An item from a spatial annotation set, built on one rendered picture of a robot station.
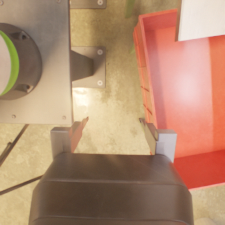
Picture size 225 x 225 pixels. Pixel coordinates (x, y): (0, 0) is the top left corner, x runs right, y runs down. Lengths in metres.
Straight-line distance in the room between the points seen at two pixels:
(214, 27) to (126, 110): 0.94
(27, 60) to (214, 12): 0.41
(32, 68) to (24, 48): 0.04
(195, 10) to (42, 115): 0.41
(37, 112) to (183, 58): 0.60
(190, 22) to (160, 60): 0.30
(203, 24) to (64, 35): 0.32
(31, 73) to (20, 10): 0.13
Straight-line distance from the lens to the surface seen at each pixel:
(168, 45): 0.75
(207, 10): 0.47
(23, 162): 1.69
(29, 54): 0.34
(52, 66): 0.36
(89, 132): 1.36
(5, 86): 0.30
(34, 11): 0.38
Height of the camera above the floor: 1.25
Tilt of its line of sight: 75 degrees down
